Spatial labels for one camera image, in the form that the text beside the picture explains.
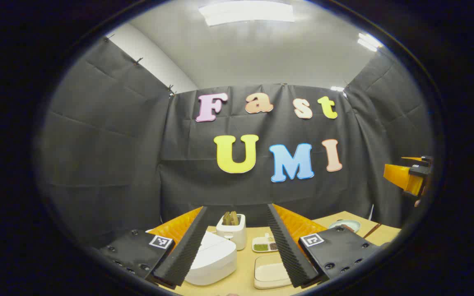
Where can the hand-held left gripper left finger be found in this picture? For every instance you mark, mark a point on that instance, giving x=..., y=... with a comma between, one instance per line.
x=183, y=255

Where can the white divided grain dish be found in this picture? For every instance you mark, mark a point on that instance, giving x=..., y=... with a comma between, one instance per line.
x=261, y=246

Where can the large ceiling light panel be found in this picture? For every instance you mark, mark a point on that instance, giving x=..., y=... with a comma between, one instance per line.
x=247, y=12

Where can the red meat slice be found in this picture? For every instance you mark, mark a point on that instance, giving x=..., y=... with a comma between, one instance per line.
x=347, y=227

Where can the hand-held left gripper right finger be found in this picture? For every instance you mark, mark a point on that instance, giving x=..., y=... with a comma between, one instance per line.
x=288, y=255

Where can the black backdrop cloth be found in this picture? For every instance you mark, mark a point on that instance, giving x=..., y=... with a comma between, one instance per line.
x=117, y=144

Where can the brown bread slice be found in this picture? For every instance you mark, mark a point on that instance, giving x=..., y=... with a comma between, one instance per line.
x=234, y=218
x=226, y=218

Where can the clear tray of rice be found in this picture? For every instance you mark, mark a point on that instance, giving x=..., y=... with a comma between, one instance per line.
x=270, y=273

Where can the ceiling light behind backdrop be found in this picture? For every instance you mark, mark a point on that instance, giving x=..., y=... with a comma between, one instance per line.
x=338, y=89

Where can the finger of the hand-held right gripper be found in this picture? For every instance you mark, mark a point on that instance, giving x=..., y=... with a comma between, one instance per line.
x=401, y=176
x=414, y=158

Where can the white rice cooker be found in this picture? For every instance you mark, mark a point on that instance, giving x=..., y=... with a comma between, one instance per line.
x=216, y=259

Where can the white toaster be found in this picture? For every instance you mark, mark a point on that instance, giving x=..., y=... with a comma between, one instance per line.
x=235, y=236

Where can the small ceiling light panel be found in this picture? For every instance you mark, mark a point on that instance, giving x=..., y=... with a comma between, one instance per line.
x=368, y=42

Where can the pale green plate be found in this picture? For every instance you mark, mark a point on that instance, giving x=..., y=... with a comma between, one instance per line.
x=352, y=224

